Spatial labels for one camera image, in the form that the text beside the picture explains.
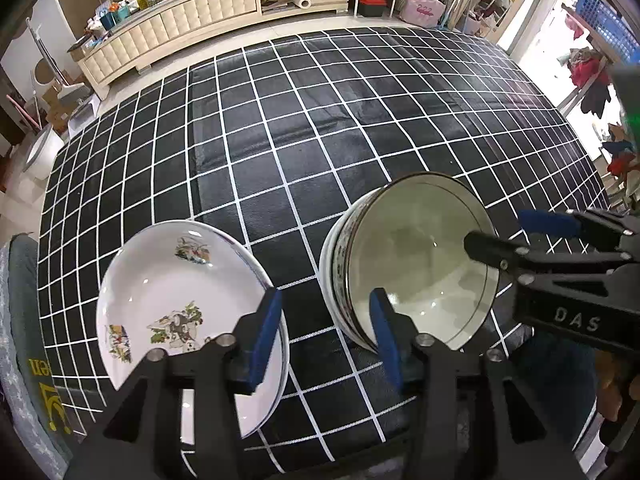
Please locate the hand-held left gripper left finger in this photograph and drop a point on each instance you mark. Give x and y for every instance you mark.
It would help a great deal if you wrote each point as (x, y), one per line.
(265, 340)

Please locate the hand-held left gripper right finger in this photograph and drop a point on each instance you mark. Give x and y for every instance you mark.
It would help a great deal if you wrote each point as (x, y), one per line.
(385, 340)

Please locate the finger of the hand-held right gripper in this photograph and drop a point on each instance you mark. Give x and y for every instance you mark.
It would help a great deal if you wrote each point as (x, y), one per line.
(487, 247)
(550, 222)

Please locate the white plate with pink flowers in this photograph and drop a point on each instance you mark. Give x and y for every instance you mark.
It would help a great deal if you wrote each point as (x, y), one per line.
(286, 360)

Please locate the grey patterned bowl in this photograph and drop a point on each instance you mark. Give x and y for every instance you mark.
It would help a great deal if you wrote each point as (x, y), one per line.
(425, 250)

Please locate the plain white bowl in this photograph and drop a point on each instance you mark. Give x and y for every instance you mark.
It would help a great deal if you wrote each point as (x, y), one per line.
(329, 280)

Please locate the white bowl with red print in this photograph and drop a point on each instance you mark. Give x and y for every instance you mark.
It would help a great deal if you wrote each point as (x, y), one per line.
(322, 270)

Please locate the white plate with green print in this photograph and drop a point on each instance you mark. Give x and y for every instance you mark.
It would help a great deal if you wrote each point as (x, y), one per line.
(165, 280)

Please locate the person's right hand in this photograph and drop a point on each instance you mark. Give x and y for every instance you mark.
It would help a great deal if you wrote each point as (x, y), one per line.
(617, 390)

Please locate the red hanging clothes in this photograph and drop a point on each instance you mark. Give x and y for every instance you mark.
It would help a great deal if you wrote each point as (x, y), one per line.
(590, 80)

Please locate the blue plastic basket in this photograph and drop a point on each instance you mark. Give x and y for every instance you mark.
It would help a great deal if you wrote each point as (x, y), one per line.
(607, 22)

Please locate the grey chair cover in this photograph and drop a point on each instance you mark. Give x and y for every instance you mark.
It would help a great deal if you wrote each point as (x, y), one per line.
(25, 310)

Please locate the pink bag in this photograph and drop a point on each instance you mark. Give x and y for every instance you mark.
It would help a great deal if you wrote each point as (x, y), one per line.
(424, 9)

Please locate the white storage box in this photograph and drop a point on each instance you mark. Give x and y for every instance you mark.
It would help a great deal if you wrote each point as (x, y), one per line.
(82, 116)

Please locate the white plastic bucket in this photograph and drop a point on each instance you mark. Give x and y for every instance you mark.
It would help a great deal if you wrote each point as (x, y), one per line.
(42, 152)

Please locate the white paper roll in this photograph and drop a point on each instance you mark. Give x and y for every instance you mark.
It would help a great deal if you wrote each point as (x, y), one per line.
(298, 0)

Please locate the white stick vacuum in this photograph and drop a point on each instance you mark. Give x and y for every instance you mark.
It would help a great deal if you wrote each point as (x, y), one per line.
(70, 90)

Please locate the cream tufted TV cabinet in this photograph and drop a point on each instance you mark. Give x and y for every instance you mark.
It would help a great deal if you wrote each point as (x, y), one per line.
(200, 10)

